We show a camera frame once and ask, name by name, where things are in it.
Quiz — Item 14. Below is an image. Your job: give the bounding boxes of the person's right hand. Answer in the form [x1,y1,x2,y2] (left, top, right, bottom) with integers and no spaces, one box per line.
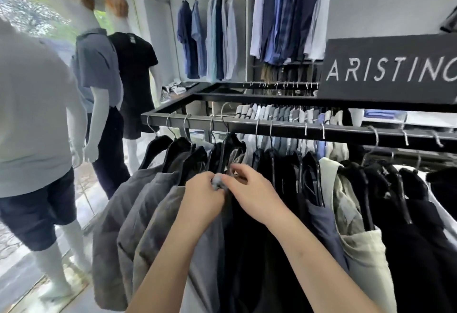
[221,164,292,228]

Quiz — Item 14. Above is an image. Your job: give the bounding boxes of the person's left hand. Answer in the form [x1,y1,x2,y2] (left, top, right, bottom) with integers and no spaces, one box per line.
[180,172,227,233]

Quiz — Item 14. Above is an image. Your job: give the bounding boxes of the grey jacket with collar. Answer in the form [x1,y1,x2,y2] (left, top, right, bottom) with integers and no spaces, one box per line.
[189,173,237,313]

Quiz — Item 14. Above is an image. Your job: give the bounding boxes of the person's right forearm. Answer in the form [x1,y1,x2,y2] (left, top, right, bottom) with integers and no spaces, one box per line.
[265,213,383,313]

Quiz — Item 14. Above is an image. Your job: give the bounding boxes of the black metal clothing rack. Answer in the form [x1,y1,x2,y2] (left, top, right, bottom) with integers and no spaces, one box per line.
[141,81,457,155]

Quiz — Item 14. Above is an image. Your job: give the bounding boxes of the row of grey folded trousers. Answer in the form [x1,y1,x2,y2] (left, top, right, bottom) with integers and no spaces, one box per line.
[235,103,350,161]

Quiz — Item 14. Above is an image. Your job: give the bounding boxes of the navy jacket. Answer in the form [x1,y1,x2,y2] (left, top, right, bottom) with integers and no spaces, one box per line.
[306,199,350,275]

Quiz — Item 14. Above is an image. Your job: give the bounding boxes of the black shorts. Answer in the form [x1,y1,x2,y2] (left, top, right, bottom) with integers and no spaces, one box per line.
[119,104,160,140]

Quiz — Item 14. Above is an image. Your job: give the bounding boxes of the folded clothes on display table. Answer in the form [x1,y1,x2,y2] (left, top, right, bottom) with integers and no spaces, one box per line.
[161,81,199,102]

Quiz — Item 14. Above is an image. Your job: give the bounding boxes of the row of dark hanging trousers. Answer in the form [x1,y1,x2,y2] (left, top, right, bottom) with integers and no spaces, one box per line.
[243,61,323,96]

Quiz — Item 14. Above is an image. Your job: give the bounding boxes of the white mannequin in polo shirt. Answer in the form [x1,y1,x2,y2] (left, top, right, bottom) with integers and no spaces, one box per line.
[47,0,124,164]

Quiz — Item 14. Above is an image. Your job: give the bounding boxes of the black t-shirt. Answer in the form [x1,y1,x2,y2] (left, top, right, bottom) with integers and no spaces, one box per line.
[108,32,159,119]

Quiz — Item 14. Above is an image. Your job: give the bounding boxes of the cream hooded jacket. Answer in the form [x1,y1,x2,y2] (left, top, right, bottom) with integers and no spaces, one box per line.
[318,157,398,313]

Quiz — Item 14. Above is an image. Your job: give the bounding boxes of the folded blue clothes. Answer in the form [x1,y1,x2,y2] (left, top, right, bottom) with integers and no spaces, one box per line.
[363,109,408,121]

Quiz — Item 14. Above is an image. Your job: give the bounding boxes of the blue-grey polo shirt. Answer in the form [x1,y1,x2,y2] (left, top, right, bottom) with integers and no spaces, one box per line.
[70,28,124,114]

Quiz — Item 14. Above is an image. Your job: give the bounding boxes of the row of hanging striped shirts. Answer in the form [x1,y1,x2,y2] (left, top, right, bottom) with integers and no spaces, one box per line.
[249,0,333,66]

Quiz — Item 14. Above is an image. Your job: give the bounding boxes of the white mannequin in grey t-shirt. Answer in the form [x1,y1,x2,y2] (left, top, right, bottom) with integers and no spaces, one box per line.
[0,16,93,301]

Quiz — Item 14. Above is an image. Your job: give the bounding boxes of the dark navy shorts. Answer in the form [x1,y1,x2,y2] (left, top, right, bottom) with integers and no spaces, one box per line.
[0,167,78,253]

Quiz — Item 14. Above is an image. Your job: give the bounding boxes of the black sign with white lettering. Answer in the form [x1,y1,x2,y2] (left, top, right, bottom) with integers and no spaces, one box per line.
[316,33,457,105]

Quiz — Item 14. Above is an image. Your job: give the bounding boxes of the group of black garments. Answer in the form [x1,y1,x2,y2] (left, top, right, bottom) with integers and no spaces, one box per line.
[337,161,457,313]

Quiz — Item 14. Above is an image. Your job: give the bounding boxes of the grey t-shirt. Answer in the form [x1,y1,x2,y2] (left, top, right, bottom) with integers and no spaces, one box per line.
[0,20,88,198]

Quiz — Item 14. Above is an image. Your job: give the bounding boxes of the white mannequin in black t-shirt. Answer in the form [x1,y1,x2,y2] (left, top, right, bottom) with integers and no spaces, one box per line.
[104,0,164,175]

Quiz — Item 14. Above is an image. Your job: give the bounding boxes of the white garment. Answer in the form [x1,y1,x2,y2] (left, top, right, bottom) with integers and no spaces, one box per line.
[416,170,457,249]

